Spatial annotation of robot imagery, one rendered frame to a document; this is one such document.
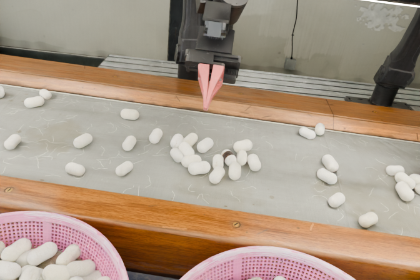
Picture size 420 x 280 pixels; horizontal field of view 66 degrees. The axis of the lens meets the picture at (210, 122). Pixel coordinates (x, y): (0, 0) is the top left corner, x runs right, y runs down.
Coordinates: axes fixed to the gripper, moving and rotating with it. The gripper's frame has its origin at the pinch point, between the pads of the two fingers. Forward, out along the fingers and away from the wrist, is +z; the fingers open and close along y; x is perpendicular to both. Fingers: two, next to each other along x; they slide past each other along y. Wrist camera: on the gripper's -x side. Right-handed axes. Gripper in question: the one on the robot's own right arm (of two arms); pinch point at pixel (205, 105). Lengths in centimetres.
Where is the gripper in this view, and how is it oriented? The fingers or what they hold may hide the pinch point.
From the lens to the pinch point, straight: 58.6
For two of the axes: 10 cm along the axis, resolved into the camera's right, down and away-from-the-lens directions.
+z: -1.4, 9.3, -3.3
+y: 9.9, 1.4, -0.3
